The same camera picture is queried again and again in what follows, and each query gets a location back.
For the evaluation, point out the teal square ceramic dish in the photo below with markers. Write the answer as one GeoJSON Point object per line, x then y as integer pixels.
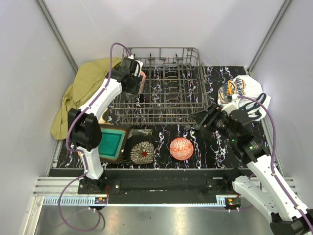
{"type": "Point", "coordinates": [113, 141]}

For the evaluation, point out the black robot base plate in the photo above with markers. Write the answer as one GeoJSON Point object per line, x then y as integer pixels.
{"type": "Point", "coordinates": [164, 186]}

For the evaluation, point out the white printed t-shirt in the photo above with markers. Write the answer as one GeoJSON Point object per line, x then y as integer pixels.
{"type": "Point", "coordinates": [251, 96]}

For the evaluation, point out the olive green cloth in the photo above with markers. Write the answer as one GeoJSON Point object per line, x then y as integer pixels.
{"type": "Point", "coordinates": [88, 80]}

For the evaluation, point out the red patterned bowl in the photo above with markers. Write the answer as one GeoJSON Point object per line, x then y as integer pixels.
{"type": "Point", "coordinates": [181, 149]}

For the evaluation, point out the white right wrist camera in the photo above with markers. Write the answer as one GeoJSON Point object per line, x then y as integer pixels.
{"type": "Point", "coordinates": [232, 99]}

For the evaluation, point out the pink skull pattern mug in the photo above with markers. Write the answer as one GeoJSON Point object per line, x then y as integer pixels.
{"type": "Point", "coordinates": [142, 84]}

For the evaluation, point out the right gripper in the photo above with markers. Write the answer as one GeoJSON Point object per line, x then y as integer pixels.
{"type": "Point", "coordinates": [210, 116]}

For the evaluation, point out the clear drinking glass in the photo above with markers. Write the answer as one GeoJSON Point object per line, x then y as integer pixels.
{"type": "Point", "coordinates": [131, 98]}

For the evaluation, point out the cream round floral plate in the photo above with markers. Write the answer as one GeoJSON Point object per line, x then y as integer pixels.
{"type": "Point", "coordinates": [104, 116]}

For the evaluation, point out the black floral square plate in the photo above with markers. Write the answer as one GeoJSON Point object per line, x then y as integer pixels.
{"type": "Point", "coordinates": [139, 147]}

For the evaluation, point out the grey wire dish rack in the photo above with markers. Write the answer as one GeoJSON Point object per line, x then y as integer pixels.
{"type": "Point", "coordinates": [174, 88]}

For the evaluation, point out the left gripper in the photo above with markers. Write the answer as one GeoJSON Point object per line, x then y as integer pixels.
{"type": "Point", "coordinates": [135, 89]}

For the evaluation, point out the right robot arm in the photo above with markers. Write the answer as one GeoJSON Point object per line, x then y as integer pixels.
{"type": "Point", "coordinates": [285, 212]}

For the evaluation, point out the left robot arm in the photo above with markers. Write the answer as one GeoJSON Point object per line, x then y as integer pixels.
{"type": "Point", "coordinates": [84, 130]}

